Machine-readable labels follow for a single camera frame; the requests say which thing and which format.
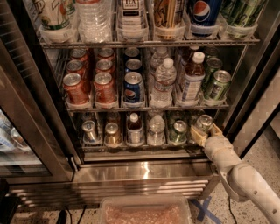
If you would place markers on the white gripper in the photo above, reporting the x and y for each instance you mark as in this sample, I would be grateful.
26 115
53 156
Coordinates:
215 144

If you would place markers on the green 7up can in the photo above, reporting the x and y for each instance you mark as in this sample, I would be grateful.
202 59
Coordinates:
204 123

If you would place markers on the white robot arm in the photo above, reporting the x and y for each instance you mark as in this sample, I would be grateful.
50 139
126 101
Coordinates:
241 181

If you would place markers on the green can bottom shelf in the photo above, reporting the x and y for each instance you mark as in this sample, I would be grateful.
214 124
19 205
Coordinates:
177 132

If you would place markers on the green can shelf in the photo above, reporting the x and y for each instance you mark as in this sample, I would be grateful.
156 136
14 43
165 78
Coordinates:
177 132
241 16

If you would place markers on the water bottle bottom shelf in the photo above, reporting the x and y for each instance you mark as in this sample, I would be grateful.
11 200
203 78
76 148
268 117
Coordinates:
156 131

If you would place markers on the water bottle shelf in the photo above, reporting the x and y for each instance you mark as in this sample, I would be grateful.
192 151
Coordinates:
156 131
164 79
94 21

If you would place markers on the tea bottle middle shelf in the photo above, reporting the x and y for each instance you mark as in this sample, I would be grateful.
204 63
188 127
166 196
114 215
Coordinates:
192 78

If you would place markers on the tea bottle shelf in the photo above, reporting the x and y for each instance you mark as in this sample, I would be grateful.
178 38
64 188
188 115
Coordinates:
135 132
192 78

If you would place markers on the green can middle front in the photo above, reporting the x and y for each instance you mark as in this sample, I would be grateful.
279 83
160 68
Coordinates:
217 85

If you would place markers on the green can middle behind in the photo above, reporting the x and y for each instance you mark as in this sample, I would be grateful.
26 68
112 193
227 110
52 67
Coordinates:
211 65

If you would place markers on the water bottle middle shelf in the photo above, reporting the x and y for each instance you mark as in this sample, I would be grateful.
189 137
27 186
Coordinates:
164 79

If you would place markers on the tea bottle bottom shelf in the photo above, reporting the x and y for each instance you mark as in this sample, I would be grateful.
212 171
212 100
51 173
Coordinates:
135 132

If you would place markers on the blue pepsi can front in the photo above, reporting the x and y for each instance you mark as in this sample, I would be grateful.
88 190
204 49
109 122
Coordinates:
133 87

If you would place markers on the blue pepsi can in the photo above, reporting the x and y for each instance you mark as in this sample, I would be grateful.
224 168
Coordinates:
133 87
133 65

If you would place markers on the gold can bottom shelf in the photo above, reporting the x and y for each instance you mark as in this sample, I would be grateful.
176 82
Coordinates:
112 134

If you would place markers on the gold can shelf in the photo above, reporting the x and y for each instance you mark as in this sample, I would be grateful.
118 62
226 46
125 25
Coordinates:
112 134
168 18

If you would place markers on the blue pepsi can behind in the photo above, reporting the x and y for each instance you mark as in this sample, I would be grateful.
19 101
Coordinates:
133 65

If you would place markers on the red can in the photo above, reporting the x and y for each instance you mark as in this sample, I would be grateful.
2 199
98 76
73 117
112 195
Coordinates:
76 88
78 67
106 66
105 91

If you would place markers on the stainless fridge cabinet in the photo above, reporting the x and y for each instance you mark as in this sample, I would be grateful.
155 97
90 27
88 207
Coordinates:
100 170

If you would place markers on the silver can bottom shelf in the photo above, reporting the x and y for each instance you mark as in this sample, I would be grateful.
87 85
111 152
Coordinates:
89 129

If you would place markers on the pepsi can top shelf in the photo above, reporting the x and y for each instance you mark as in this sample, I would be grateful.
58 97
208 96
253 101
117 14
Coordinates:
203 15

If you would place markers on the green can top shelf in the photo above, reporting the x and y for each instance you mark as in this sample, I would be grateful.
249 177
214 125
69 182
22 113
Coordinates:
241 16

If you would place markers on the gold can top shelf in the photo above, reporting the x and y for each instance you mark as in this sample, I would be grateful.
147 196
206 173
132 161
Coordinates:
168 18

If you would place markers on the red can front left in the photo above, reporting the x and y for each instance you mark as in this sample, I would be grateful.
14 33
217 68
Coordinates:
76 88

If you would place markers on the red can left middle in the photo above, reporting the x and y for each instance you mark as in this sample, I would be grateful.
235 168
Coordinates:
78 67

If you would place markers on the water bottle top shelf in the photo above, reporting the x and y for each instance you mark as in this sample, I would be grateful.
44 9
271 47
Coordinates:
94 21

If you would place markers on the fridge glass door left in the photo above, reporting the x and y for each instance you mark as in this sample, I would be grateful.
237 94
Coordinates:
30 100

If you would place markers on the white 7up can top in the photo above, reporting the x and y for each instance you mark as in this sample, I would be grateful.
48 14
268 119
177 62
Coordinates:
54 14

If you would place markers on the clear plastic bin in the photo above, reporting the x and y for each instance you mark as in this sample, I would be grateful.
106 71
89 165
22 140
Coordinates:
145 209

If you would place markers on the white label bottle top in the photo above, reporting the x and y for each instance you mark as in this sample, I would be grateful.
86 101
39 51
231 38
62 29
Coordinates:
131 19

